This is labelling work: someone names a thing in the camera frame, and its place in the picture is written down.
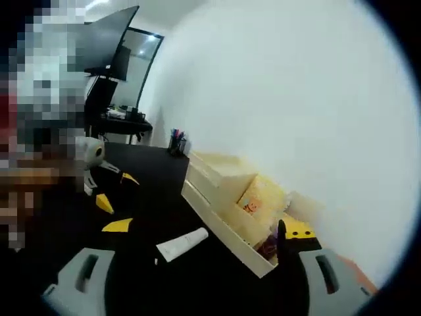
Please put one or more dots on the small black monitor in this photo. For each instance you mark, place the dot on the small black monitor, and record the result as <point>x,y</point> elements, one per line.
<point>121,66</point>

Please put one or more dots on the black mesh desk organizer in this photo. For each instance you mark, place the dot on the black mesh desk organizer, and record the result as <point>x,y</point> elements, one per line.
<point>136,113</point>

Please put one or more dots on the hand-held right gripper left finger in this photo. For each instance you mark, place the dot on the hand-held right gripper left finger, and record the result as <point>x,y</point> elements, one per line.
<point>79,283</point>

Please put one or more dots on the wooden desktop organizer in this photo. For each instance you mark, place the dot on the wooden desktop organizer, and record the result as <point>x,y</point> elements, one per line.
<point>230,230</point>

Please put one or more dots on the wooden drawer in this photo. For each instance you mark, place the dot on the wooden drawer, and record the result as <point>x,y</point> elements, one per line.
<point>205,171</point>
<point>197,192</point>

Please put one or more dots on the white cosmetic tube bottle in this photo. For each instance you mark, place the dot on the white cosmetic tube bottle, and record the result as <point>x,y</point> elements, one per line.
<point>181,245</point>

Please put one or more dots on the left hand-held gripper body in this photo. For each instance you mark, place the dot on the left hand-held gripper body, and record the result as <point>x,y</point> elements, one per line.
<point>89,151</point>

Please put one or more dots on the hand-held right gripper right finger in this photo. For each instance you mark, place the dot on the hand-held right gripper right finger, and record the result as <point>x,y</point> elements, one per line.
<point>335,289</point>

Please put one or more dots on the black office desk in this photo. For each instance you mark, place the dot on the black office desk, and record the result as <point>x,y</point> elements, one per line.
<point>125,125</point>

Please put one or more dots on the black framed glass door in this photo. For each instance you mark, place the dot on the black framed glass door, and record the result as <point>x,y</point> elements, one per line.
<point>144,59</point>

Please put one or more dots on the person's right hand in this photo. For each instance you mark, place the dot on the person's right hand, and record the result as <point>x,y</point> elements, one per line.
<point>360,274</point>

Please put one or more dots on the black table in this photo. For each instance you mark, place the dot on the black table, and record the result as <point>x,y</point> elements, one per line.
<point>158,184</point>

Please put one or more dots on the purple cosmetic bottle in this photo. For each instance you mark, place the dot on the purple cosmetic bottle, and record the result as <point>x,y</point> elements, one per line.
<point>269,248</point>

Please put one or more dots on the cream mesh pouch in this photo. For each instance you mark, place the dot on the cream mesh pouch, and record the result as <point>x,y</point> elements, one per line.
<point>260,200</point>

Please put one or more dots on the black mesh pen holder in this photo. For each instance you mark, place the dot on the black mesh pen holder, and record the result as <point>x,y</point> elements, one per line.
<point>176,148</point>

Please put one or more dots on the large black monitor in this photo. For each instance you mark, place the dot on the large black monitor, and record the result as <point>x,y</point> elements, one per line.
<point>108,42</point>

